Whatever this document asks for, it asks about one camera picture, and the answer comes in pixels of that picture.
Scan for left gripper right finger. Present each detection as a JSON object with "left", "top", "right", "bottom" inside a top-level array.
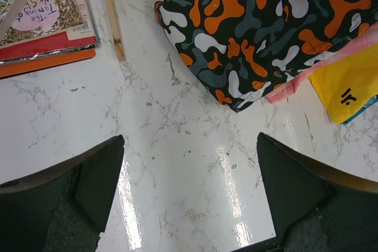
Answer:
[{"left": 256, "top": 132, "right": 378, "bottom": 252}]

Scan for yellow shorts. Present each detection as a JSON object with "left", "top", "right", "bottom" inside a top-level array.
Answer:
[{"left": 309, "top": 45, "right": 377, "bottom": 124}]

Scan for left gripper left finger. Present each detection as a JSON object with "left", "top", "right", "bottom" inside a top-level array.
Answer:
[{"left": 1, "top": 135, "right": 125, "bottom": 251}]

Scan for large red book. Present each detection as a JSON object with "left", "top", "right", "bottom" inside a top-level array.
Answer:
[{"left": 1, "top": 0, "right": 98, "bottom": 63}]

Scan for pink illustrated book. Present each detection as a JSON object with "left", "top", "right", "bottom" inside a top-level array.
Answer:
[{"left": 1, "top": 0, "right": 85, "bottom": 48}]

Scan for camouflage orange black shorts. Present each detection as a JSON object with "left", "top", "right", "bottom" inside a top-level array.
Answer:
[{"left": 154, "top": 0, "right": 377, "bottom": 112}]

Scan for pink patterned shorts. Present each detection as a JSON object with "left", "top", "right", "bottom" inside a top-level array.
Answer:
[{"left": 265, "top": 21, "right": 378, "bottom": 104}]

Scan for orange thin book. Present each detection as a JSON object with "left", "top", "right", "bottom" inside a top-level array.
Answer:
[{"left": 1, "top": 48, "right": 96, "bottom": 78}]

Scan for comic print shorts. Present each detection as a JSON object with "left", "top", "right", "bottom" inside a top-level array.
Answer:
[{"left": 342, "top": 95, "right": 378, "bottom": 126}]

